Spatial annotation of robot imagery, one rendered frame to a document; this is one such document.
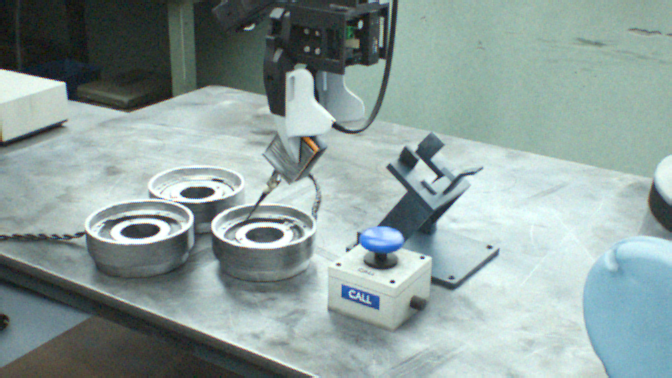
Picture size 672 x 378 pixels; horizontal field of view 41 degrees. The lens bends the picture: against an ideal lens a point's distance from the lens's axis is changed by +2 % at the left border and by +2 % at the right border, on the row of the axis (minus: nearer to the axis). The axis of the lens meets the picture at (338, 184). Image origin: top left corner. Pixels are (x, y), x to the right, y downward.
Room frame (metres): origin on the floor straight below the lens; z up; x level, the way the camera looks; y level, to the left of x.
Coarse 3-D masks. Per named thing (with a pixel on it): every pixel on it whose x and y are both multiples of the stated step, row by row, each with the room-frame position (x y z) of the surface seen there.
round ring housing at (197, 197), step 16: (160, 176) 0.92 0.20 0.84; (176, 176) 0.94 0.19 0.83; (192, 176) 0.95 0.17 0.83; (208, 176) 0.95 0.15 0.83; (224, 176) 0.94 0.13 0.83; (240, 176) 0.92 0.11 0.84; (160, 192) 0.90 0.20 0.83; (176, 192) 0.90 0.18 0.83; (192, 192) 0.92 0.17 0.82; (208, 192) 0.92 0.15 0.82; (240, 192) 0.89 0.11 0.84; (192, 208) 0.85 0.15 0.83; (208, 208) 0.85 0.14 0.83; (224, 208) 0.86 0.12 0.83; (208, 224) 0.86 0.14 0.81
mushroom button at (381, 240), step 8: (368, 232) 0.72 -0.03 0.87; (376, 232) 0.72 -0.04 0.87; (384, 232) 0.72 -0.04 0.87; (392, 232) 0.72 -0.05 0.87; (400, 232) 0.72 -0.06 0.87; (360, 240) 0.71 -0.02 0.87; (368, 240) 0.70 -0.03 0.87; (376, 240) 0.70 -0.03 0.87; (384, 240) 0.70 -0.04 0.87; (392, 240) 0.70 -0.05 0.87; (400, 240) 0.71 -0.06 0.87; (368, 248) 0.70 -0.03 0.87; (376, 248) 0.70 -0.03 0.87; (384, 248) 0.70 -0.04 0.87; (392, 248) 0.70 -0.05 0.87; (400, 248) 0.70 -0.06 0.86; (376, 256) 0.71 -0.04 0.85; (384, 256) 0.71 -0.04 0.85
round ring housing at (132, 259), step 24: (96, 216) 0.82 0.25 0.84; (120, 216) 0.83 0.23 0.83; (168, 216) 0.84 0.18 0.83; (192, 216) 0.81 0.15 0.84; (96, 240) 0.76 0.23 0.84; (120, 240) 0.78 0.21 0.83; (144, 240) 0.78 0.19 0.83; (168, 240) 0.76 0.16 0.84; (192, 240) 0.80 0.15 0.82; (96, 264) 0.78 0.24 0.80; (120, 264) 0.75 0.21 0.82; (144, 264) 0.75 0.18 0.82; (168, 264) 0.77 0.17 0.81
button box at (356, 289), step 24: (336, 264) 0.71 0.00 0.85; (360, 264) 0.71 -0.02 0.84; (384, 264) 0.70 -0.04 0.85; (408, 264) 0.71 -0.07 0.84; (336, 288) 0.70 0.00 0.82; (360, 288) 0.69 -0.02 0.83; (384, 288) 0.67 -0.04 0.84; (408, 288) 0.69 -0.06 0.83; (360, 312) 0.69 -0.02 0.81; (384, 312) 0.67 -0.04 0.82; (408, 312) 0.69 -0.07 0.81
